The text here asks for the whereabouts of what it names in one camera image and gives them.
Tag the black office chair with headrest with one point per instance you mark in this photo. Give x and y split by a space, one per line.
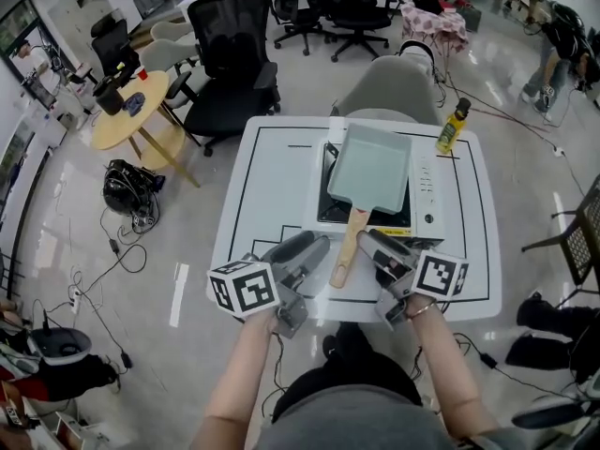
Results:
112 45

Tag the black power adapter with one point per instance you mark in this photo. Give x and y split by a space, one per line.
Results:
115 245
126 360

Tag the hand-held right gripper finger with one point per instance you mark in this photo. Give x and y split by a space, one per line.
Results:
394 246
375 256

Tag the grey upholstered chair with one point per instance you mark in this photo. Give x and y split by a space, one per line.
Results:
394 87

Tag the beige shell chair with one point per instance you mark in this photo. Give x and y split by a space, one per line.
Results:
161 56
171 30

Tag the white square table black lines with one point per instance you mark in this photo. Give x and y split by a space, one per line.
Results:
262 181

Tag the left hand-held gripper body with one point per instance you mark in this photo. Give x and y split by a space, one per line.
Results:
248 289

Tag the black bucket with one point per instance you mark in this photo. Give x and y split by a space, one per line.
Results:
108 99

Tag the black framed window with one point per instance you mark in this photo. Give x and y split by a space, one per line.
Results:
19 21

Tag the white power strip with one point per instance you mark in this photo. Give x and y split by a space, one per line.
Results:
75 298
559 151

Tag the white low cabinet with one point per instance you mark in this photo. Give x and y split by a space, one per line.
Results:
28 157

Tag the round wooden table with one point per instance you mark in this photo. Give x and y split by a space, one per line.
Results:
140 124

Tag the red cup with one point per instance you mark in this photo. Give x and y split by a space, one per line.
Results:
142 74

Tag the person's grey shirt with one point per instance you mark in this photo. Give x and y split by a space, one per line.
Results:
351 420

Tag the person's black shoe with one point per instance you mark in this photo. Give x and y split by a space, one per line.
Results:
330 347
356 335

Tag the person's right forearm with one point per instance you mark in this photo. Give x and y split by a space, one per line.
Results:
445 373

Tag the white storage shelf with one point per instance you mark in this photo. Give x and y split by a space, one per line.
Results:
70 429

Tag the person's left forearm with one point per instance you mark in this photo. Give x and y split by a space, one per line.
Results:
234 382

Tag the person's right black shoe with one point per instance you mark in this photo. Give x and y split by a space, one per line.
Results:
356 335

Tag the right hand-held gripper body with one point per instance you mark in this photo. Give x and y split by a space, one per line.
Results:
440 274

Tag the grey plastic chair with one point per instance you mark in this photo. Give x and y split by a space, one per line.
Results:
58 349
548 413

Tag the white locker cabinet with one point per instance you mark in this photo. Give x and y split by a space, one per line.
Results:
79 3

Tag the large black mesh office chair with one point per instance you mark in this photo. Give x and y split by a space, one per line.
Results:
229 40

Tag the person's black trousers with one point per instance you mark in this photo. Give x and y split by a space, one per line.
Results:
347 373

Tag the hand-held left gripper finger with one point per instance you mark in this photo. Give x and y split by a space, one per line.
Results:
290 249
314 258

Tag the person's left black shoe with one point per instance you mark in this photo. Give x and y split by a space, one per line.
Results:
330 347

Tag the blue cloth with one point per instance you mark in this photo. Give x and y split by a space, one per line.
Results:
133 103

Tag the yellow oil bottle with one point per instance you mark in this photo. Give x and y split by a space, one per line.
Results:
452 131

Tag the dark green basket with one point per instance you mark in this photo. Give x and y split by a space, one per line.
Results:
469 17

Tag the floral cloth covered table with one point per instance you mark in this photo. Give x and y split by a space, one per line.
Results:
433 26

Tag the black metal mesh chair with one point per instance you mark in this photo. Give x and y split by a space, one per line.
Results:
583 246

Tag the white portable induction cooktop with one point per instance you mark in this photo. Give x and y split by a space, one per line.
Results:
426 185

